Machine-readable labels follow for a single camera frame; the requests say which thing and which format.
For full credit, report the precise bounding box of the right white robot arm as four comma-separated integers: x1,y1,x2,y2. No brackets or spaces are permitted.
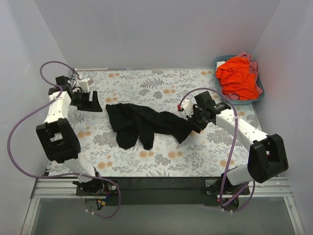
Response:
180,91,289,193

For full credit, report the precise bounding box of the teal plastic laundry basket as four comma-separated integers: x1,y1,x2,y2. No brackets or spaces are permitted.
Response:
213,52,265,105

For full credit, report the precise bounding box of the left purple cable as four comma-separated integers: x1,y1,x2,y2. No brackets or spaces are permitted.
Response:
7,61,121,218

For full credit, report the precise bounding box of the aluminium mounting rail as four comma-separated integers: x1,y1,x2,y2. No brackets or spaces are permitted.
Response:
32,177,293,198

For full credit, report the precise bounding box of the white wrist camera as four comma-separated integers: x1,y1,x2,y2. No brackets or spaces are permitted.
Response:
178,99,194,121
78,78,94,92

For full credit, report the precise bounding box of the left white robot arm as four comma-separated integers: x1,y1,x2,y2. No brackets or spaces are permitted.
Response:
36,76,104,195

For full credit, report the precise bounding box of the orange t-shirt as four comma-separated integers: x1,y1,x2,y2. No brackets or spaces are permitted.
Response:
215,56,259,100

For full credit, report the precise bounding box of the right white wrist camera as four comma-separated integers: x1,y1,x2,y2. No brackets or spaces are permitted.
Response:
178,99,194,121

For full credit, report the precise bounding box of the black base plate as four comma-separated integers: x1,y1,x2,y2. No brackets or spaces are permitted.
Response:
75,176,251,208

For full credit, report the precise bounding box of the black t-shirt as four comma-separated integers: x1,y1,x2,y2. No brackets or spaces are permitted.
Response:
106,103,193,150

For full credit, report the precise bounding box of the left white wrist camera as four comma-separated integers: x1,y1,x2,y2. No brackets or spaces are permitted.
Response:
78,78,94,92

